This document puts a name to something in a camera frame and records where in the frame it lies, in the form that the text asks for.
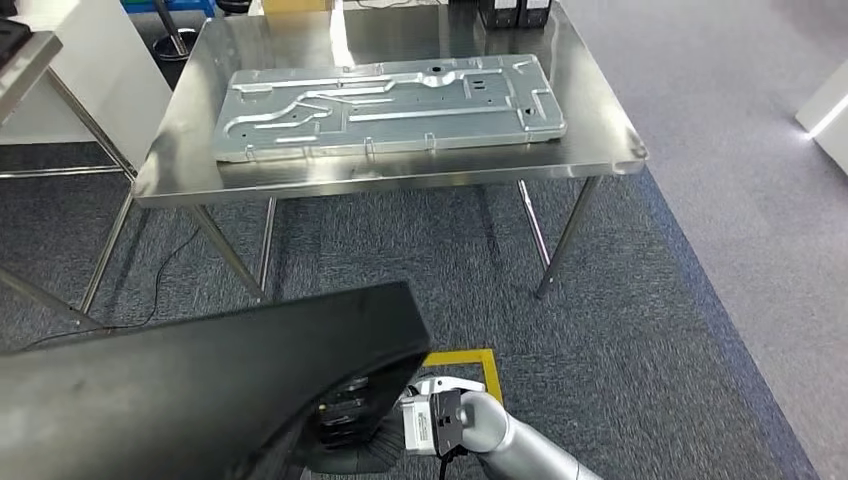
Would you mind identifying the black plastic license plate bracket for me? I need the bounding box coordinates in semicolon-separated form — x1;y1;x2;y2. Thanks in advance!
0;281;433;480

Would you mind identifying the stainless steel workbench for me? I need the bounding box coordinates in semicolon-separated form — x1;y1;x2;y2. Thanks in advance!
131;0;651;304

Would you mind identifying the stamped grey metal plate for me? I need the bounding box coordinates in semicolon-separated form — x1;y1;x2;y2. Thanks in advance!
211;53;569;164

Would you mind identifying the black box with white label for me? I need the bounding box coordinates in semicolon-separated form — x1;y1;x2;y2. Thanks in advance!
516;0;555;29
476;0;519;30

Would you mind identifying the cardboard box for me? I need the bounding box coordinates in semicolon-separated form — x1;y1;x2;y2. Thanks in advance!
261;0;335;16

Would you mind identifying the black pole with round base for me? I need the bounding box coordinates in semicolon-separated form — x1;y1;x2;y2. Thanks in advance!
150;0;200;63

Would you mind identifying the white cabinet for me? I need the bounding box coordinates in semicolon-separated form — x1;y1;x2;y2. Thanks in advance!
0;0;175;147

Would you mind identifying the steel side table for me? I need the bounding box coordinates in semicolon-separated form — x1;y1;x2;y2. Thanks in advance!
0;29;140;333

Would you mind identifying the white counter with light strips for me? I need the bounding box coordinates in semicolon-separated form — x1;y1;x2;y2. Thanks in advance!
794;58;848;177

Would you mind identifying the black tray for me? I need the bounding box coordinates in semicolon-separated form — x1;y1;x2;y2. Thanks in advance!
0;16;34;71

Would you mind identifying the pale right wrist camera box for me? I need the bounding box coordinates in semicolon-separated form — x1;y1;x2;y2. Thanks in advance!
397;376;488;458

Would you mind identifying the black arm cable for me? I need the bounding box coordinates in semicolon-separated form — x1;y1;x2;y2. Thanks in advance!
437;447;468;480

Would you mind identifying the thin black floor cable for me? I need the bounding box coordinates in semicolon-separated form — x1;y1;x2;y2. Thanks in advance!
9;225;201;354

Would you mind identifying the blue metal frame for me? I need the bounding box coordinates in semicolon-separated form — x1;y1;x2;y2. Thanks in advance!
121;0;218;19

